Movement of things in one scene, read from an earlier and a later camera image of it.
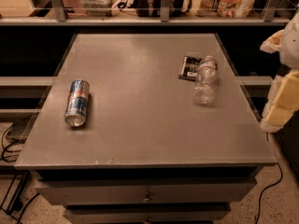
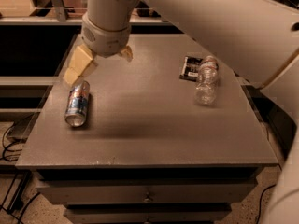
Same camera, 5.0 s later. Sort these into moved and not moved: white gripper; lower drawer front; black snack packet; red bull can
Moved: white gripper
Not moved: black snack packet; red bull can; lower drawer front
